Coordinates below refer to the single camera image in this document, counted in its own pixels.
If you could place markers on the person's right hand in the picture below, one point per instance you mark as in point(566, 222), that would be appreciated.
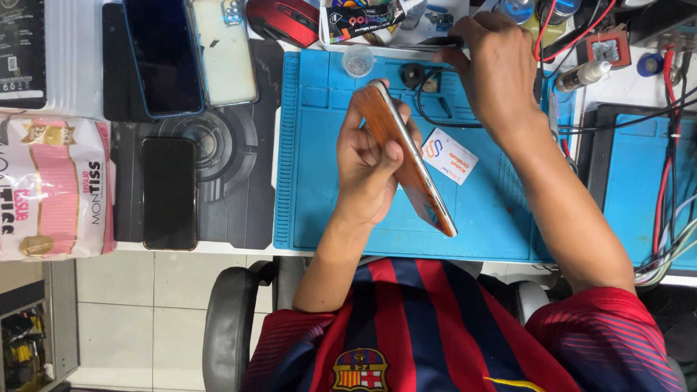
point(503, 81)

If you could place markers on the person's left hand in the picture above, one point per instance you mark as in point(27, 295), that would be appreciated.
point(362, 185)

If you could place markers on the person's left fingers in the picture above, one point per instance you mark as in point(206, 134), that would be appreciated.
point(365, 136)

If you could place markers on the smartphone with orange back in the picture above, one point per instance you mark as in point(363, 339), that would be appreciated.
point(419, 185)

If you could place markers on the black metal tweezers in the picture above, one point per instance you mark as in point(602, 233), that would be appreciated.
point(416, 47)

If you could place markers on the large blue silicone repair mat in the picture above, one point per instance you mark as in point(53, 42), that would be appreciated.
point(316, 190)

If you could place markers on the small clear plastic cup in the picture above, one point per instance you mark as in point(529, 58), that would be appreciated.
point(358, 61)

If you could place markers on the black round suction cup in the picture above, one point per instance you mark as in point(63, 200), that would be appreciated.
point(412, 74)

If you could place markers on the white card with orange logo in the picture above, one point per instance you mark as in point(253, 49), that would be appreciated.
point(453, 159)

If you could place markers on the black colourful printed packet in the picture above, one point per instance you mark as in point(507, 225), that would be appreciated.
point(362, 19)

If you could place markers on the black desk mat shield print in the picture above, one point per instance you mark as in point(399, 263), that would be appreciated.
point(239, 179)

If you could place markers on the red computer mouse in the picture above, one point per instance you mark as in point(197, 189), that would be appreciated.
point(283, 20)

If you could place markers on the smartphone in clear case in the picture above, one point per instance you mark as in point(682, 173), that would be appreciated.
point(226, 60)

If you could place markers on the blue capped jar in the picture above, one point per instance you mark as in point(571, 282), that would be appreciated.
point(565, 10)
point(516, 10)

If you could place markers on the black smartphone with bronze rim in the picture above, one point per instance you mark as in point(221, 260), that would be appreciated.
point(170, 193)

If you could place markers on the red blue striped jersey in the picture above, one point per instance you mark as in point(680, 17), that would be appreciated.
point(435, 337)

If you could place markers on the yellow bottle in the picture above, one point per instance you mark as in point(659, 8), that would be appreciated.
point(551, 31)

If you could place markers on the smartphone in blue case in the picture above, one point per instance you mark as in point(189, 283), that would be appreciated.
point(163, 54)

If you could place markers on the small white dropper bottle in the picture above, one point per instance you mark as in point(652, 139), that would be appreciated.
point(582, 76)

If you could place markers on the black office chair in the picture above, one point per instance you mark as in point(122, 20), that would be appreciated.
point(228, 326)

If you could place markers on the red square holder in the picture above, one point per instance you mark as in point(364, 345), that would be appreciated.
point(609, 50)

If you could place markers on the flat black phone panel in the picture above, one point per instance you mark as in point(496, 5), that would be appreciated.
point(115, 65)

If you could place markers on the small blue silicone repair mat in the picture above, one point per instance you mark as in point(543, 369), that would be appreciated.
point(637, 190)

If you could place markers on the blue tape roll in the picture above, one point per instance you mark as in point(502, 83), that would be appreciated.
point(644, 65)

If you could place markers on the stack of white boxes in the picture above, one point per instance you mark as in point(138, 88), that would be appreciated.
point(73, 60)

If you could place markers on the pink white tissue pack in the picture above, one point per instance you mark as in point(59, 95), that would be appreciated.
point(54, 188)

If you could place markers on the black printed box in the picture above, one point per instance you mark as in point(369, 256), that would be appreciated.
point(22, 49)

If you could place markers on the grey shelf with tools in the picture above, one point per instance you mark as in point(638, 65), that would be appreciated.
point(32, 337)

